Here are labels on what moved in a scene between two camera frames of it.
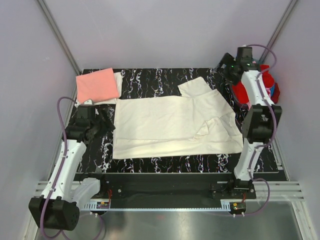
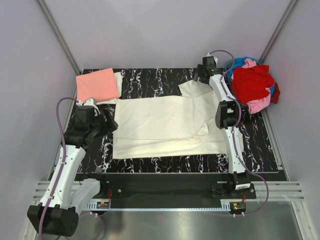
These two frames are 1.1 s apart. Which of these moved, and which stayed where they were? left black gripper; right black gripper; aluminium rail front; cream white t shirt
Moved: right black gripper
Stayed: cream white t shirt; aluminium rail front; left black gripper
